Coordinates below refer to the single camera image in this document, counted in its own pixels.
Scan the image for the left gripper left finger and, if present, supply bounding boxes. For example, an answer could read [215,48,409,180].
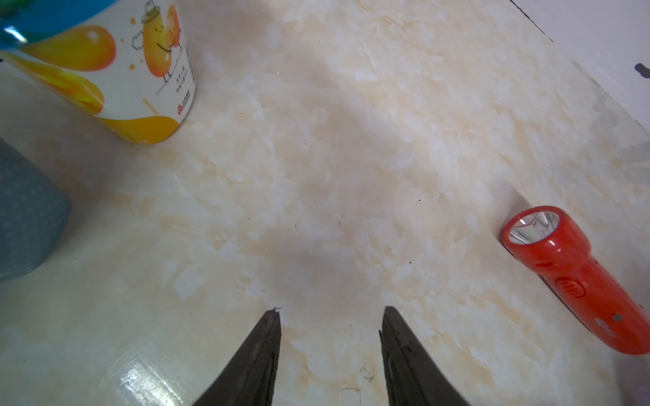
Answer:
[195,310,282,406]

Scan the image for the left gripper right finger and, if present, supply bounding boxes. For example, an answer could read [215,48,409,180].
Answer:
[379,306,469,406]

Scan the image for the red flashlight lower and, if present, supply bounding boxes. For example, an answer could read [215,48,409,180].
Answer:
[501,206,649,355]

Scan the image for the blue-lid printed cup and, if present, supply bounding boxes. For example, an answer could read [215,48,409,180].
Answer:
[1,0,196,145]

